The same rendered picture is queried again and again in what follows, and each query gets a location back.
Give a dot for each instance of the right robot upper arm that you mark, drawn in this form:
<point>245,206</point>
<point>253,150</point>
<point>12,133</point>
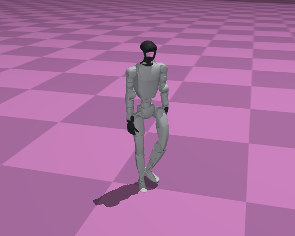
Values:
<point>131,73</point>

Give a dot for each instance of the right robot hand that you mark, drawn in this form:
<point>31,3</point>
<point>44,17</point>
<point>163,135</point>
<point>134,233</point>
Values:
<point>130,126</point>

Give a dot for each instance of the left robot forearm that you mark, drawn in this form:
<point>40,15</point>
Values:
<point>164,99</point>

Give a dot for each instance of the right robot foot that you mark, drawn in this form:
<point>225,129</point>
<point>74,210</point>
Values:
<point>142,186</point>

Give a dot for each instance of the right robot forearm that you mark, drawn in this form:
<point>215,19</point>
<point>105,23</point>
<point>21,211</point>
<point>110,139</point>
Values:
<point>129,106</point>

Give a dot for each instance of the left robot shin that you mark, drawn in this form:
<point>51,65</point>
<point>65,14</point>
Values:
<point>154,158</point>

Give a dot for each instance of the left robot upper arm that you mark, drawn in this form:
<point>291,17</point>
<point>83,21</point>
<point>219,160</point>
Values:
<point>163,87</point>

